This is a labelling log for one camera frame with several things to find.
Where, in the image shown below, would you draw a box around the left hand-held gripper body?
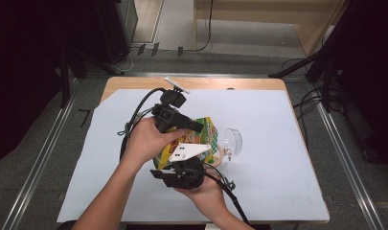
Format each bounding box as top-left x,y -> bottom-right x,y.
150,75 -> 192,134

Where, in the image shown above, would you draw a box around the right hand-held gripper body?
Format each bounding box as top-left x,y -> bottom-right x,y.
162,142 -> 213,191

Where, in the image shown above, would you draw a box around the yellow spouted pouch green cap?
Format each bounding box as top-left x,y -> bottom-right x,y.
151,116 -> 220,172

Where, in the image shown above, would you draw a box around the clear glass jar hinged lid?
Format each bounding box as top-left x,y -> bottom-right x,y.
210,127 -> 244,168

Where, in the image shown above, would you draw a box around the person's right hand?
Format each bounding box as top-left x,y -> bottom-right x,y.
174,176 -> 230,220

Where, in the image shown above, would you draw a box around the person's left hand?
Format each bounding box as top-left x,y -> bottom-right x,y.
122,116 -> 186,169

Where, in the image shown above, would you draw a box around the white table mat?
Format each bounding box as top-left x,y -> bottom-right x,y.
56,88 -> 331,224

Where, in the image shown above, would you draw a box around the dark cabinet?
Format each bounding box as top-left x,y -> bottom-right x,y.
95,0 -> 139,64

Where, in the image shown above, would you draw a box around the black metal stand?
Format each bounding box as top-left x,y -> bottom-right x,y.
58,47 -> 120,108
267,0 -> 362,113

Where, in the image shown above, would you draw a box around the dark curtain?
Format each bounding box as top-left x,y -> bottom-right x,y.
0,0 -> 100,168
339,0 -> 388,167

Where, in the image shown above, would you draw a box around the light wooden shelf unit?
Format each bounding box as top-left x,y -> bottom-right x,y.
193,0 -> 347,58

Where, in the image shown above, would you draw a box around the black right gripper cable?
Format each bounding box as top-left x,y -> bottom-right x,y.
202,162 -> 251,226

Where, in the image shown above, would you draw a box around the white floor cable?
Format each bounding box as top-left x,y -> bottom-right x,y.
112,47 -> 142,74

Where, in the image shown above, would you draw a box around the black hanging cable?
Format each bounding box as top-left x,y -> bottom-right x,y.
194,0 -> 216,53

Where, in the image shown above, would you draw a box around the black floor cables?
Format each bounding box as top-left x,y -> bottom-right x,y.
281,57 -> 326,142

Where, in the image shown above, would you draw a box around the metal floor rail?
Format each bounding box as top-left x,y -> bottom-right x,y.
1,95 -> 79,230
315,101 -> 386,230

